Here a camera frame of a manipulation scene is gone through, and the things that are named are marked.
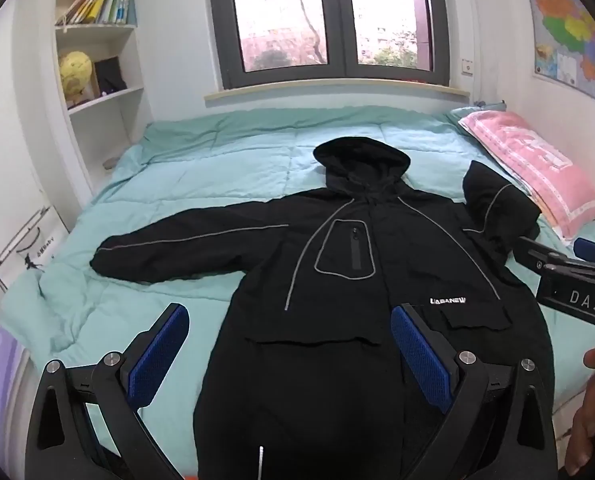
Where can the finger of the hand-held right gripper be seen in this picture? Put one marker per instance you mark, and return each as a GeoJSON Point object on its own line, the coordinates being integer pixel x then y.
{"type": "Point", "coordinates": [537, 255]}
{"type": "Point", "coordinates": [593, 250]}

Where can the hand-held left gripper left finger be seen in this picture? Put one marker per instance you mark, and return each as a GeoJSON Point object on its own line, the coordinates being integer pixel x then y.
{"type": "Point", "coordinates": [160, 347]}

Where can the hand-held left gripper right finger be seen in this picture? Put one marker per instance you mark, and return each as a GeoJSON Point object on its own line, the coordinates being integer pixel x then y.
{"type": "Point", "coordinates": [420, 355]}

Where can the black hooded jacket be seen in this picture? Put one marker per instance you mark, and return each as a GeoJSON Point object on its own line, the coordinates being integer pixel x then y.
{"type": "Point", "coordinates": [337, 310]}

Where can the person's right hand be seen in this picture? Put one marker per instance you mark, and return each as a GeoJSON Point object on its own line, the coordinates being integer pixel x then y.
{"type": "Point", "coordinates": [581, 435]}

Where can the pink pillow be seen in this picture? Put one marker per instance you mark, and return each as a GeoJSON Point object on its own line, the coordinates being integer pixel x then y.
{"type": "Point", "coordinates": [537, 165]}

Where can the teal pillow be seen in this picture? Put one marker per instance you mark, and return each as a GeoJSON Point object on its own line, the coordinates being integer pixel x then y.
{"type": "Point", "coordinates": [470, 112]}

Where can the white paper bag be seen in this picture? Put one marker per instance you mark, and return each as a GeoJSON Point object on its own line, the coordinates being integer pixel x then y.
{"type": "Point", "coordinates": [37, 245]}

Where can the teal quilted blanket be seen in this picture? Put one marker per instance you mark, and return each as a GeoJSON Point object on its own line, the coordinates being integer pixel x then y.
{"type": "Point", "coordinates": [202, 165]}

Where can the white bookshelf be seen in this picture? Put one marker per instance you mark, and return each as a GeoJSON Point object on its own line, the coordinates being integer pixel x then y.
{"type": "Point", "coordinates": [122, 125]}

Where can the beige window sill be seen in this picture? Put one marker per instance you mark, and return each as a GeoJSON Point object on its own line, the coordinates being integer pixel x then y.
{"type": "Point", "coordinates": [337, 91]}

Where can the black box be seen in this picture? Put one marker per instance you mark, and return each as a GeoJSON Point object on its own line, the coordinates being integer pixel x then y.
{"type": "Point", "coordinates": [109, 76]}

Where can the yellow globe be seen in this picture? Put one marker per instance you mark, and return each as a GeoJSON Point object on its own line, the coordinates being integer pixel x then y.
{"type": "Point", "coordinates": [74, 72]}

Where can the dark framed window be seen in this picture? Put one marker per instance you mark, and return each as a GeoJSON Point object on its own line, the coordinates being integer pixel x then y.
{"type": "Point", "coordinates": [337, 15]}

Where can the colourful wall map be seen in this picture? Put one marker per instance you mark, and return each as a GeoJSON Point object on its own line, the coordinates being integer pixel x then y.
{"type": "Point", "coordinates": [572, 35]}

